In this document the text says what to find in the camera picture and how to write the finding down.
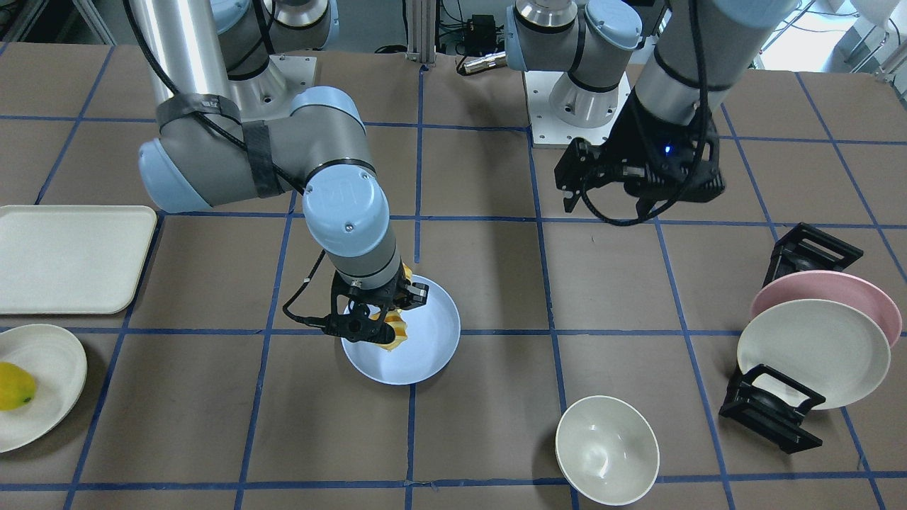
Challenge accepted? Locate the silver cable connector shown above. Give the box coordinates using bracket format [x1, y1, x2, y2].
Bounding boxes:
[456, 51, 507, 77]

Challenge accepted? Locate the white rectangular tray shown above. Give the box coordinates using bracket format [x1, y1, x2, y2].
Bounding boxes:
[1, 205, 158, 315]

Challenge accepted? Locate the blue plate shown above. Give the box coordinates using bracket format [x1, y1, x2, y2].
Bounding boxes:
[341, 275, 461, 385]

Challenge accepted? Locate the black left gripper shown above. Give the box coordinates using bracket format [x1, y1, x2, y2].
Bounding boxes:
[554, 93, 726, 213]

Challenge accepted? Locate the yellow lemon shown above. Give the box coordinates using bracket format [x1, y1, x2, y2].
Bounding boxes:
[1, 362, 37, 412]

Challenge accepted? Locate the white plate in rack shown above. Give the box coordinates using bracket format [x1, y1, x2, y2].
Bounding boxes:
[736, 298, 891, 410]

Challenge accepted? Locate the pink plate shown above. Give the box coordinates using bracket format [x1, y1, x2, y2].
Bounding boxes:
[750, 270, 903, 346]

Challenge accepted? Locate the white bowl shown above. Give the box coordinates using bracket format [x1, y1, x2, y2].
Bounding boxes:
[554, 396, 660, 506]

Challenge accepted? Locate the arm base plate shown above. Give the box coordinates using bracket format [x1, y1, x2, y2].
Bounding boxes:
[229, 55, 317, 122]
[524, 71, 631, 148]

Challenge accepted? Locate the black plate rack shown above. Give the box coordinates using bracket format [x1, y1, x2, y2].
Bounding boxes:
[719, 222, 864, 454]

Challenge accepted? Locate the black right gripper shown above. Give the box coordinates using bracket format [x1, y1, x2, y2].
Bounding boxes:
[322, 273, 429, 345]

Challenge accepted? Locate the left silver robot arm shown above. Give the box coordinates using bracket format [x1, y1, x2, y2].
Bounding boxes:
[505, 1, 796, 225]

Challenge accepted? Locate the white round plate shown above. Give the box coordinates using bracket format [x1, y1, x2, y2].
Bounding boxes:
[1, 324, 87, 453]

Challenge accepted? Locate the yellow sliced bread loaf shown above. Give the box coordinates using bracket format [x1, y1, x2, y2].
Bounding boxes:
[377, 307, 407, 352]

